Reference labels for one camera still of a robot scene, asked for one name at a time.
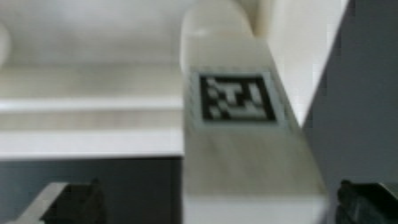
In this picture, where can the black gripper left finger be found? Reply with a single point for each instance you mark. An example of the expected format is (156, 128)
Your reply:
(69, 204)

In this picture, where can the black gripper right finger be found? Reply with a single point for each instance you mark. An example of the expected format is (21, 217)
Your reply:
(367, 203)

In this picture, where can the white table leg with tag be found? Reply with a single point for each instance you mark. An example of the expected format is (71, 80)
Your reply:
(252, 176)

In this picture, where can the white square tabletop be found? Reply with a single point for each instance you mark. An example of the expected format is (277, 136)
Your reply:
(67, 32)

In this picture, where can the white U-shaped obstacle fence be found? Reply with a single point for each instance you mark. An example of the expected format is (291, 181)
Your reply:
(97, 133)

